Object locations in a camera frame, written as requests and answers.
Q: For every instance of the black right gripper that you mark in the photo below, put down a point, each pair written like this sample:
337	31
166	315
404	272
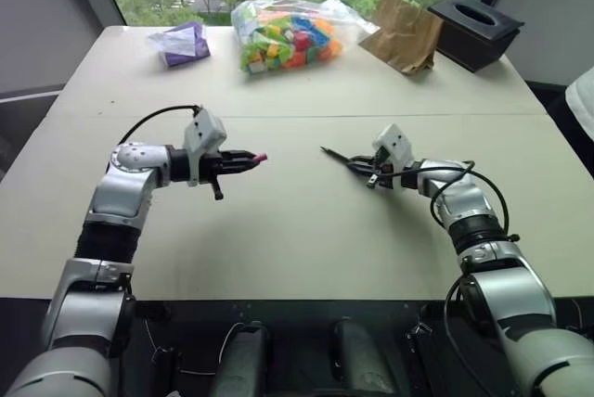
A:
383	167

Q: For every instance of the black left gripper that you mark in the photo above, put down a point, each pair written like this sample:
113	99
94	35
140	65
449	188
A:
214	164

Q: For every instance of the pink marker cap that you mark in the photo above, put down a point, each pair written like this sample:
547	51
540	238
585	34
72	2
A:
261	157

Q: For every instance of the dark marker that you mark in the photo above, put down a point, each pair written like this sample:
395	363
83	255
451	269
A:
335	154

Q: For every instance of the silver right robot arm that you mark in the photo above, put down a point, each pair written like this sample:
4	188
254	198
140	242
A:
510	285

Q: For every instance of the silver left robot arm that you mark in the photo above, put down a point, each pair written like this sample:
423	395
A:
116	193

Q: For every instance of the purple plastic packet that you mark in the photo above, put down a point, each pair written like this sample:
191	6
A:
183	44

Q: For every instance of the clear bag of colourful blocks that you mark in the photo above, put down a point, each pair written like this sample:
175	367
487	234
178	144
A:
287	40

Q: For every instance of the brown paper bag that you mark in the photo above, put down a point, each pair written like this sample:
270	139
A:
404	35

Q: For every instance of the black tissue box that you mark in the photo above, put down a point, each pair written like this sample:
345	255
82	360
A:
478	30

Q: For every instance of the dark rounded shape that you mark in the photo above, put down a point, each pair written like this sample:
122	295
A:
243	360
362	360

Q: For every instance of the white fabric object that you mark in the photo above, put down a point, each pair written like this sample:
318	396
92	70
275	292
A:
582	100

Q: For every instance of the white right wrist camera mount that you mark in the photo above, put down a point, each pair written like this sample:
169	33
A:
394	142

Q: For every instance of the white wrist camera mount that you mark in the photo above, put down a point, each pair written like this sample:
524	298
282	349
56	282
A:
204	130
394	142

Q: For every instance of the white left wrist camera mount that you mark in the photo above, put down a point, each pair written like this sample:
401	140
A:
204	130

